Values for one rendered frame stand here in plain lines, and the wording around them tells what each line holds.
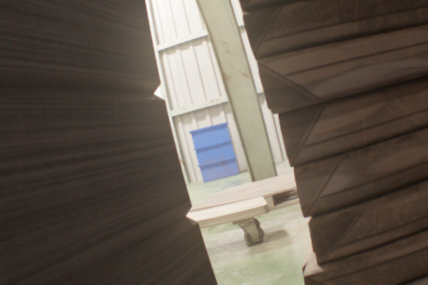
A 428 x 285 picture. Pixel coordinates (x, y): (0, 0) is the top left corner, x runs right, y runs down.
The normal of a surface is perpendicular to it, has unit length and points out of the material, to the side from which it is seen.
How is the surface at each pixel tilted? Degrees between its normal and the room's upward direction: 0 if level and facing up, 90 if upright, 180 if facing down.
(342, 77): 101
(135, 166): 90
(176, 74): 90
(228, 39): 90
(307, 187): 90
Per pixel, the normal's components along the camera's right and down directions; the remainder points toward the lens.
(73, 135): 0.94, -0.24
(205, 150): 0.05, -0.04
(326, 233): -0.27, -0.15
